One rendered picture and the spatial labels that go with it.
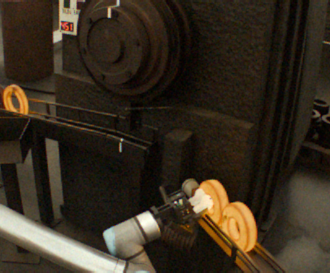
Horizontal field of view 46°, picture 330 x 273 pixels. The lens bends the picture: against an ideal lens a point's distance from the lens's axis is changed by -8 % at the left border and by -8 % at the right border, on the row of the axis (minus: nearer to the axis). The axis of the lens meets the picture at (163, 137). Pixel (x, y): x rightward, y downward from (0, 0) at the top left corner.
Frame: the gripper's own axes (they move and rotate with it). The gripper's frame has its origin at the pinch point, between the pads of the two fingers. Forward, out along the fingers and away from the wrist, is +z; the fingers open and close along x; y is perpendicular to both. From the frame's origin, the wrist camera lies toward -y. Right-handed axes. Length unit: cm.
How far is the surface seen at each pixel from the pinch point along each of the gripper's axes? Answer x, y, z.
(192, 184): 14.0, -2.6, -1.3
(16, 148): 74, 6, -57
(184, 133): 30.8, 6.2, 6.1
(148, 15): 37, 52, 6
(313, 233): 31, -98, 69
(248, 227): -21.2, 4.9, 0.5
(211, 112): 30.8, 9.8, 18.3
